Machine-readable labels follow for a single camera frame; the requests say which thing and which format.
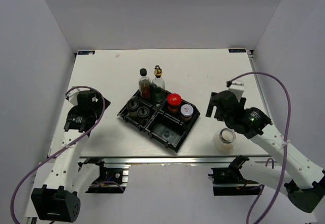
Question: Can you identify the aluminium front table rail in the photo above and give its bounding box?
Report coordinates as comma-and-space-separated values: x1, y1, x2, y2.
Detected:
76, 155, 272, 165

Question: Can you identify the blue left table sticker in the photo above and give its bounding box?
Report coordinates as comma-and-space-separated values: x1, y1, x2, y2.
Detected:
77, 50, 95, 55

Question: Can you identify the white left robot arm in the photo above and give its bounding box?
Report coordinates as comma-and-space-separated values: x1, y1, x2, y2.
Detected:
31, 86, 110, 222

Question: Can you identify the clear glass oil bottle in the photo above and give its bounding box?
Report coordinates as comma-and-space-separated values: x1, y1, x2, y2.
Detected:
152, 65, 166, 106

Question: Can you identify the blue table sticker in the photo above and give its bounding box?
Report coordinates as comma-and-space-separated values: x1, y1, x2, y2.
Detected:
228, 48, 247, 53
77, 50, 95, 55

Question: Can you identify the black four-compartment tray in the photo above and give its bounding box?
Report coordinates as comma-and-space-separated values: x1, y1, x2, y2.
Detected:
117, 90, 201, 152

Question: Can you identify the white shaker black cap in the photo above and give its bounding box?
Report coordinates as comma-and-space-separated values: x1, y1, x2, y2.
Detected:
126, 99, 140, 118

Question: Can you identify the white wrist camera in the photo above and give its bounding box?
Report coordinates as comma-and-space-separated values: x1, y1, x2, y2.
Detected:
64, 86, 81, 106
226, 80, 244, 101

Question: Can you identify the black-cap pepper grinder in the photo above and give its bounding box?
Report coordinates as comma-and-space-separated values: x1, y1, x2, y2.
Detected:
137, 106, 150, 124

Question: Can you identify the red-label black-cap bottle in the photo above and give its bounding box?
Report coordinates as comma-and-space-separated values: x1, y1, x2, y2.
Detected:
138, 68, 151, 101

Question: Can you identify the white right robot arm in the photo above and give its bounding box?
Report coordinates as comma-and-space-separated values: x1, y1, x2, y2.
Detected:
206, 90, 324, 213

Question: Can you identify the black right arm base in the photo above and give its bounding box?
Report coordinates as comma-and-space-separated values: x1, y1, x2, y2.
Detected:
208, 155, 262, 196

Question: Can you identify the blue right table sticker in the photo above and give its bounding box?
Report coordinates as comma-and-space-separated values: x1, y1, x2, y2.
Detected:
228, 48, 247, 53

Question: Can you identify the aluminium right table rail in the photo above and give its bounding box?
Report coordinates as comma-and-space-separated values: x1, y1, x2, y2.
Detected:
247, 50, 272, 118

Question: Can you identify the aluminium table rail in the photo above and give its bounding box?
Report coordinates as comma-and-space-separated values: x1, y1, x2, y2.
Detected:
247, 50, 272, 118
76, 155, 272, 165

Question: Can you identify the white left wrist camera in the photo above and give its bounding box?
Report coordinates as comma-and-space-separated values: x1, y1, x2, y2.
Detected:
64, 86, 81, 106

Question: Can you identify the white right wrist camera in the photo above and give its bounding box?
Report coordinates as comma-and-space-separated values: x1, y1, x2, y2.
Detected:
226, 80, 244, 101

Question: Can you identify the round clear glass jar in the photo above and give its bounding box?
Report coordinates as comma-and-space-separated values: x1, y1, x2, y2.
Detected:
213, 128, 236, 151

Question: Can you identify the grey-lid spice jar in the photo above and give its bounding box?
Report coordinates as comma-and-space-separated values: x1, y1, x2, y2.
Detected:
180, 104, 194, 122

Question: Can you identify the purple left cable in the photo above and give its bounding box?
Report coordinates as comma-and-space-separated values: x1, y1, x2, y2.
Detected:
11, 85, 125, 224

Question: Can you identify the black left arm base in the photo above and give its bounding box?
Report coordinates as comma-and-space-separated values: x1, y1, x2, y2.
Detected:
78, 158, 128, 194

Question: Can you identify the red-lid sauce jar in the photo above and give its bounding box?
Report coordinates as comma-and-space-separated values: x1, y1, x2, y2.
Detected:
167, 93, 182, 114

